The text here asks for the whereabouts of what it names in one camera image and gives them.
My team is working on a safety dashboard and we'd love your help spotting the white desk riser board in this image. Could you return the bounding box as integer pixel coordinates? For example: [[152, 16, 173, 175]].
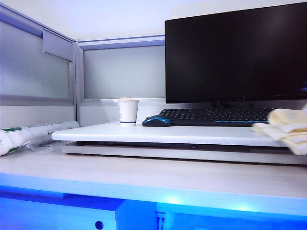
[[51, 121, 307, 148]]

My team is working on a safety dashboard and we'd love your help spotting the frosted glass partition panel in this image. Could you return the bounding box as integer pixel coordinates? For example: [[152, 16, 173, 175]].
[[75, 34, 166, 127], [0, 3, 77, 130]]

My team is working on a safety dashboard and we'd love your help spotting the black computer keyboard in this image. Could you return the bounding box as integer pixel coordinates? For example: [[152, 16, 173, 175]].
[[158, 107, 280, 127]]

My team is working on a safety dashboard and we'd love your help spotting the white cable connector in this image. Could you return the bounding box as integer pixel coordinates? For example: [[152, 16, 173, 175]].
[[155, 212, 167, 226]]

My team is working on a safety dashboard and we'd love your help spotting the white paper cup blue print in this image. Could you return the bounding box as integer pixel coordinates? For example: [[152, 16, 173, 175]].
[[117, 97, 140, 127]]

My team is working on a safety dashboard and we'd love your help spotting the clear plastic tube lid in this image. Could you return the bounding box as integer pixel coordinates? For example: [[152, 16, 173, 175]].
[[28, 141, 55, 154]]

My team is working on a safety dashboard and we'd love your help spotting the black computer monitor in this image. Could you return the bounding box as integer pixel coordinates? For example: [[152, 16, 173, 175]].
[[164, 1, 307, 108]]

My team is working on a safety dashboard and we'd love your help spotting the black blue computer mouse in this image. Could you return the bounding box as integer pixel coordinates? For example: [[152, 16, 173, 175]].
[[142, 115, 171, 127]]

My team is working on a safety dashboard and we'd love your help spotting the pale yellow cleaning cloth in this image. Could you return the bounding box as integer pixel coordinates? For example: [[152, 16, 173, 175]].
[[253, 107, 307, 156]]

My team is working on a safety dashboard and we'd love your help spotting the grey partition name plate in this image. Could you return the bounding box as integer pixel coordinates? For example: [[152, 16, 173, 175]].
[[42, 28, 74, 62]]

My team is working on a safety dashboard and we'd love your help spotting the white desk riser base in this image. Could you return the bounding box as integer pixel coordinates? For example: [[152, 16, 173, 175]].
[[61, 141, 307, 166]]

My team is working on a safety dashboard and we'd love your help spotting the white green shuttlecock tube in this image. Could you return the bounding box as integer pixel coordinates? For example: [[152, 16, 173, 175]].
[[0, 119, 80, 157]]

